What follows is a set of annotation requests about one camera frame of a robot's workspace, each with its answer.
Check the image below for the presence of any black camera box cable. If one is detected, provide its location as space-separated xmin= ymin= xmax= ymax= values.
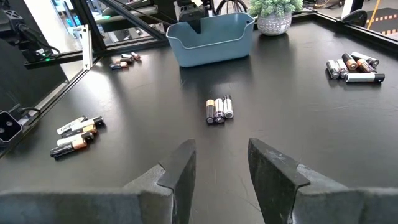
xmin=11 ymin=104 xmax=42 ymax=121

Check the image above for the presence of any black aluminium frame strut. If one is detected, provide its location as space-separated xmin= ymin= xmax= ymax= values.
xmin=69 ymin=0 xmax=108 ymax=54
xmin=98 ymin=0 xmax=168 ymax=41

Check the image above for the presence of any blue plastic bin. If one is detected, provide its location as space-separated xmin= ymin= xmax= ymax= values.
xmin=165 ymin=12 xmax=256 ymax=68

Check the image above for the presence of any black table clamp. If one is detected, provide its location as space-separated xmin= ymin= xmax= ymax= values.
xmin=340 ymin=9 xmax=369 ymax=29

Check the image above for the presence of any white metal bracket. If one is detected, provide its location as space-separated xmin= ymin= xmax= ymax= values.
xmin=78 ymin=24 xmax=94 ymax=72

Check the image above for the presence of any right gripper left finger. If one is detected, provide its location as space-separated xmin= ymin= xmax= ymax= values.
xmin=0 ymin=138 xmax=197 ymax=224

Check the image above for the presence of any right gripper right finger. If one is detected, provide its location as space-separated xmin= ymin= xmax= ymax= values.
xmin=248 ymin=138 xmax=398 ymax=224

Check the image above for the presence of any green plant in grey pot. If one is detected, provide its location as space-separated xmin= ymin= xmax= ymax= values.
xmin=248 ymin=0 xmax=304 ymax=37

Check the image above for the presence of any black cable bundle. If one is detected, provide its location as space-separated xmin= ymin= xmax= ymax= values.
xmin=215 ymin=0 xmax=249 ymax=16

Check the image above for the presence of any black device with green light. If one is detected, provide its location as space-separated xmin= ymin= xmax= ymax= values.
xmin=0 ymin=8 xmax=62 ymax=63

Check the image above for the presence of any black table-level camera box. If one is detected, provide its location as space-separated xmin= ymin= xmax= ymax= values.
xmin=0 ymin=110 xmax=24 ymax=149

